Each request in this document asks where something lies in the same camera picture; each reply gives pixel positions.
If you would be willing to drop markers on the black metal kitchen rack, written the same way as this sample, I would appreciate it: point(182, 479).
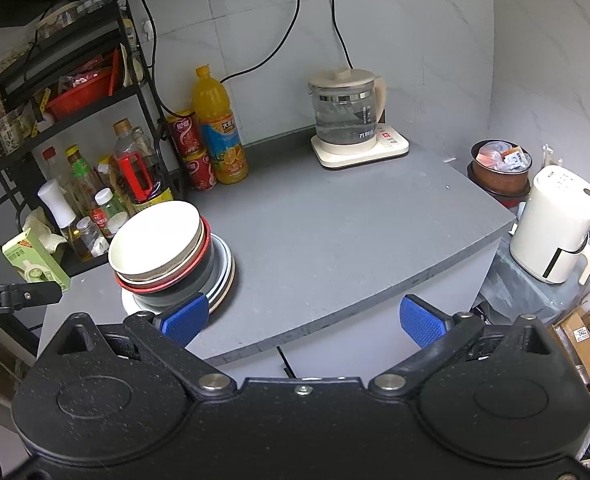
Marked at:
point(100, 31)

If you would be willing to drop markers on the red drink can lower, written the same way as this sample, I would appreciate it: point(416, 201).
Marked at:
point(200, 169)

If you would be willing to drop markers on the red handled oil jug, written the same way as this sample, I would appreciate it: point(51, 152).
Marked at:
point(139, 167)

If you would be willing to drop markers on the green carton box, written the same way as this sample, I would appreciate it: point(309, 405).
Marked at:
point(31, 260)

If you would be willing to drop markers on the orange juice bottle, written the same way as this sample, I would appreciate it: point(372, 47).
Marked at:
point(213, 110)

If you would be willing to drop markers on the white cap spray bottle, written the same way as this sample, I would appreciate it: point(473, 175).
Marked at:
point(52, 196)

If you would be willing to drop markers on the green cap condiment bottle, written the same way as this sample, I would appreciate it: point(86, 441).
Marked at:
point(85, 178)

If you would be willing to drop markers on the red drink can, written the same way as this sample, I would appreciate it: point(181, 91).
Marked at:
point(200, 169)
point(186, 133)

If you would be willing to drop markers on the red plastic basket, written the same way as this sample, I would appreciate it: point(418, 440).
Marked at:
point(89, 83)

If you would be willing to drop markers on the brown pot with packets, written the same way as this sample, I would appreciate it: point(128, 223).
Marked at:
point(501, 169)

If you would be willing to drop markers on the red drink can upper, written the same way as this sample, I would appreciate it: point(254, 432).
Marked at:
point(186, 133)

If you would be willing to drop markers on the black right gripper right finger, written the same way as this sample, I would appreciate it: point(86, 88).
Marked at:
point(503, 394)

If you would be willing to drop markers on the white air fryer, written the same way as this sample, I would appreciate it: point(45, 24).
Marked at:
point(553, 231)

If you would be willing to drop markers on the white sweet bakery plate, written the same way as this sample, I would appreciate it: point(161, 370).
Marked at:
point(212, 278)

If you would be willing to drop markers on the glass electric kettle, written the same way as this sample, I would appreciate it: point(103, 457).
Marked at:
point(348, 104)

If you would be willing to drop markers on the small white label jar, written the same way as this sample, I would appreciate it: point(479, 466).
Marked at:
point(115, 214)

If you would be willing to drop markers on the pale green bowl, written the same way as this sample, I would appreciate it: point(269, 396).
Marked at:
point(183, 268)
point(156, 240)

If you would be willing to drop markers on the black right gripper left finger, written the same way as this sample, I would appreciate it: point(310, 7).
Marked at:
point(112, 393)

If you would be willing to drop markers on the small clear spice jar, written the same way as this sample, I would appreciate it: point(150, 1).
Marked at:
point(92, 237)

